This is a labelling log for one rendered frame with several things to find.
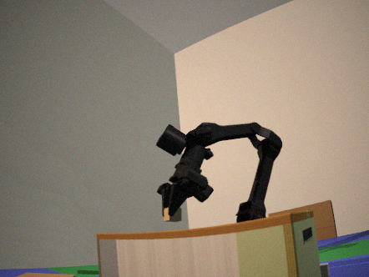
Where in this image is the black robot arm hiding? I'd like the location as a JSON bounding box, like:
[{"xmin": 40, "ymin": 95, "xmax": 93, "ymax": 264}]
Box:
[{"xmin": 156, "ymin": 122, "xmax": 282, "ymax": 223}]

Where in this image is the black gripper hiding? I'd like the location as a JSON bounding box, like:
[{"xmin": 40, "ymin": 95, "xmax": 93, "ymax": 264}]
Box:
[{"xmin": 157, "ymin": 158, "xmax": 208, "ymax": 217}]

